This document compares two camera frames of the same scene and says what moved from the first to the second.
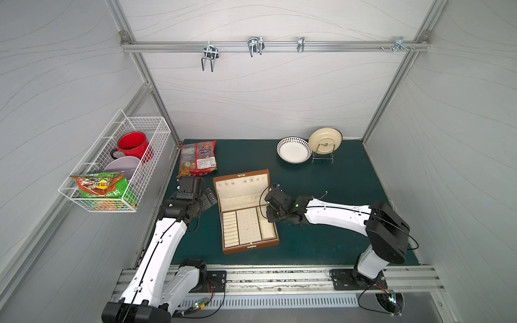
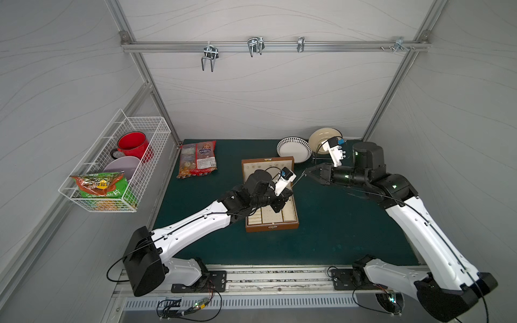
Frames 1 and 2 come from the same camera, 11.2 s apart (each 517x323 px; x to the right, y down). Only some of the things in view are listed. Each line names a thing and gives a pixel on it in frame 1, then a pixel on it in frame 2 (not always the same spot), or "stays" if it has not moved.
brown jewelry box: x=242 y=225 -> x=265 y=217
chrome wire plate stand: x=322 y=158 stays
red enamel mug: x=133 y=144 stays
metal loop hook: x=256 y=45 stays
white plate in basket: x=126 y=164 stays
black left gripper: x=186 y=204 -> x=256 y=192
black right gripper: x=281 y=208 -> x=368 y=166
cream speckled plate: x=325 y=140 stays
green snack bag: x=108 y=185 stays
